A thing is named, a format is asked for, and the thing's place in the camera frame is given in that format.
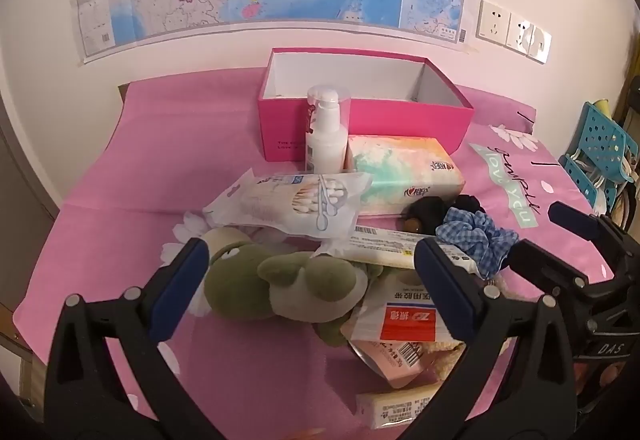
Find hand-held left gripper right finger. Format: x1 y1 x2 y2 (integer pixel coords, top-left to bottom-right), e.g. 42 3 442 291
400 237 582 440

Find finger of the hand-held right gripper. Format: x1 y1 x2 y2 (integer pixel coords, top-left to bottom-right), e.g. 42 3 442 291
548 201 630 245
510 240 591 293

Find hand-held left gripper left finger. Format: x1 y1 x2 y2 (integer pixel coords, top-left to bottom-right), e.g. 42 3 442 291
44 236 211 440

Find blue gingham scrunchie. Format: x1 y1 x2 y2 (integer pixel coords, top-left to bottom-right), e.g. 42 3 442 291
435 210 521 279

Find pink spout pouch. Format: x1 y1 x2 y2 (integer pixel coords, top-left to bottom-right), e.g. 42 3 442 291
350 339 441 388

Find green plush toy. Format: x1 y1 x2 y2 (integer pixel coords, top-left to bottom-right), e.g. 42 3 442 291
202 227 396 348

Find pink cardboard box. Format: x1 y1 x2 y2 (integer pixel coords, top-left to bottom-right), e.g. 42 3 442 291
257 48 475 163

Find white packet with red label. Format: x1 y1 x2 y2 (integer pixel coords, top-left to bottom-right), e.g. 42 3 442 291
340 270 468 346

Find beige fluffy cloth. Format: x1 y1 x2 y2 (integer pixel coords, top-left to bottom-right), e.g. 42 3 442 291
425 277 518 383

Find long white tube package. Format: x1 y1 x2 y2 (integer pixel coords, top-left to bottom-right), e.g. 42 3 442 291
315 226 481 275

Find blue plastic basket rack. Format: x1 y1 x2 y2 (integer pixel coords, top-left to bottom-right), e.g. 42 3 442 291
559 102 640 215

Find cream yellow packet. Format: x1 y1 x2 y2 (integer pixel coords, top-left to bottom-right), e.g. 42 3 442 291
356 382 443 431

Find pastel tissue pack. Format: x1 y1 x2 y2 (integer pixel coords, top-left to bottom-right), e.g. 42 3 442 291
346 135 465 217

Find cotton swab bag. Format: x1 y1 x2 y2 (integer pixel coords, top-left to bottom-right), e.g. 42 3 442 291
202 169 375 241

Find pink floral blanket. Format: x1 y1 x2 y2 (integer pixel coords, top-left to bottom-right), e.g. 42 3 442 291
12 70 616 440

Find white pump lotion bottle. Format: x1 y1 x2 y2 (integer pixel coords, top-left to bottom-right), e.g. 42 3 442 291
304 87 351 175

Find black beaded hair tie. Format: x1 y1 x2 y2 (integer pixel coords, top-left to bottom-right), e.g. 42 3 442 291
404 194 486 235

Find white wall socket with switches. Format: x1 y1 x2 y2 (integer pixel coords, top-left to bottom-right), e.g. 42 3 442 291
506 12 552 64

